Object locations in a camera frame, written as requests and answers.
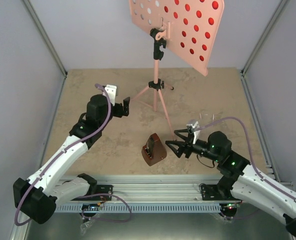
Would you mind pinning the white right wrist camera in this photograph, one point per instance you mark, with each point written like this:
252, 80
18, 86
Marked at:
193, 130

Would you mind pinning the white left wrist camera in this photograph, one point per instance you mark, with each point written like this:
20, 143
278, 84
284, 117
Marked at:
112, 92

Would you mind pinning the aluminium right corner frame post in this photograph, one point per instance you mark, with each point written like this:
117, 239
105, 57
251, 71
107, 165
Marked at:
253, 82

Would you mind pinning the grey slotted cable duct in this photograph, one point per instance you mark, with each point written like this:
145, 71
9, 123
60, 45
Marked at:
110, 208

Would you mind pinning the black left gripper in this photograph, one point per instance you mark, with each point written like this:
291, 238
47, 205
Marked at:
119, 113

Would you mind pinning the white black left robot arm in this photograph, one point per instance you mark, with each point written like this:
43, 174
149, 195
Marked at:
39, 195

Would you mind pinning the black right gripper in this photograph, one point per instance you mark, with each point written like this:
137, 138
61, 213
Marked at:
188, 143

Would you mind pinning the aluminium corner frame post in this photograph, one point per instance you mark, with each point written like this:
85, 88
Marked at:
253, 82
40, 28

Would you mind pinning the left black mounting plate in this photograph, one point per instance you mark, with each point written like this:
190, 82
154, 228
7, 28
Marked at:
101, 189

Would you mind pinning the clear plastic metronome cover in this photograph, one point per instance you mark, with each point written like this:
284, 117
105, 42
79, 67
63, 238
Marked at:
206, 117

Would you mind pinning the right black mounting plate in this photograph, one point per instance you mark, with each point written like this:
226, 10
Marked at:
210, 192

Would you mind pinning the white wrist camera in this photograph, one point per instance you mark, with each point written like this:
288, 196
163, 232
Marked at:
112, 92
193, 130

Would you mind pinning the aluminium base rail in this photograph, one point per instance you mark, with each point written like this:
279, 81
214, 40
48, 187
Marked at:
168, 188

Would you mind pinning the brown wooden metronome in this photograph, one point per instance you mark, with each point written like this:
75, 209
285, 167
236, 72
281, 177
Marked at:
153, 151

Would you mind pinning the clear plastic bag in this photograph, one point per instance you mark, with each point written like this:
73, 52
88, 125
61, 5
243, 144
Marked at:
86, 225

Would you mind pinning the black mounting plate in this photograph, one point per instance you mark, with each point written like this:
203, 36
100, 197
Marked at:
210, 192
101, 189

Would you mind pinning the aluminium left corner frame post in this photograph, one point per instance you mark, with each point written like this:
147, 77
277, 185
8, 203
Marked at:
40, 28

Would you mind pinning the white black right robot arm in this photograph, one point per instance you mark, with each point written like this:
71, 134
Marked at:
232, 166

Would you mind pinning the pink music stand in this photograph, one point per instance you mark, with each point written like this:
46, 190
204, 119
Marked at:
186, 28

